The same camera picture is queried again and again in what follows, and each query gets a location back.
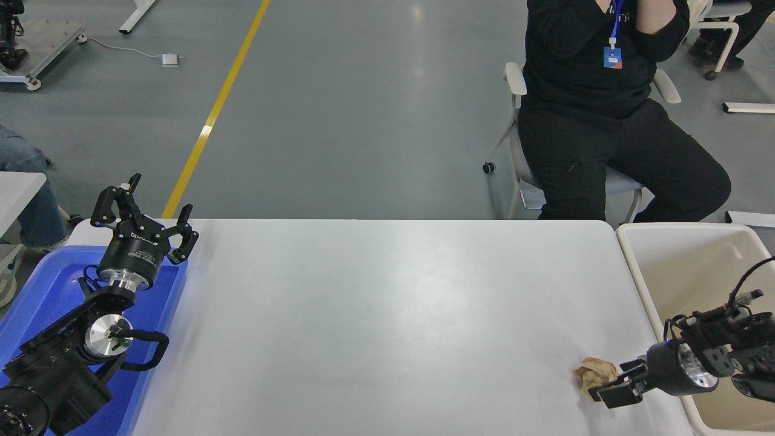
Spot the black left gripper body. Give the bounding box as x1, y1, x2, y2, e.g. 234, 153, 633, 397
97, 222, 169, 286

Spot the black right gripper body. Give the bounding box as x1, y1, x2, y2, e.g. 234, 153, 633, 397
644, 341, 698, 398

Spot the tan paper ball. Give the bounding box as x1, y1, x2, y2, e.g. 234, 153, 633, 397
573, 357, 620, 401

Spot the person beside small table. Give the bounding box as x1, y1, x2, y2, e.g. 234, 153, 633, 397
0, 124, 71, 254

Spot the blue plastic tray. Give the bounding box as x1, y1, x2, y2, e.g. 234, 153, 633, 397
0, 245, 189, 436

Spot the small white side table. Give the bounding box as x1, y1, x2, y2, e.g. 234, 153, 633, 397
0, 171, 48, 238

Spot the large pale plastic bin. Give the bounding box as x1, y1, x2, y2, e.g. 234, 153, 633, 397
616, 222, 775, 436

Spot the white table leg base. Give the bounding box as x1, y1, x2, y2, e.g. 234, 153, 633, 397
0, 243, 26, 307

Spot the grey wheeled platform cart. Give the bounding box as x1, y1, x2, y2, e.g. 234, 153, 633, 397
0, 20, 88, 91

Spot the black machine on cart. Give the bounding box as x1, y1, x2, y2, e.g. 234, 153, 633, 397
0, 0, 28, 70

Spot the seated person with badge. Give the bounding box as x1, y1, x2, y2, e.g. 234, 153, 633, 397
518, 0, 732, 222

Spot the white wheeled office chair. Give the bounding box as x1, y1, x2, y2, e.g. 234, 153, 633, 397
483, 61, 682, 220

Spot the person behind white chair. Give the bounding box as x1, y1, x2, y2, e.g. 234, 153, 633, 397
690, 0, 775, 69

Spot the white chair with caster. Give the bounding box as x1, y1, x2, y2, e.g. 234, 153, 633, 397
692, 0, 753, 81

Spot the white floor cable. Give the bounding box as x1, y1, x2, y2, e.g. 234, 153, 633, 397
86, 38, 164, 61

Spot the blue lanyard badge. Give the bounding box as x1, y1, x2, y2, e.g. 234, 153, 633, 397
603, 0, 625, 69

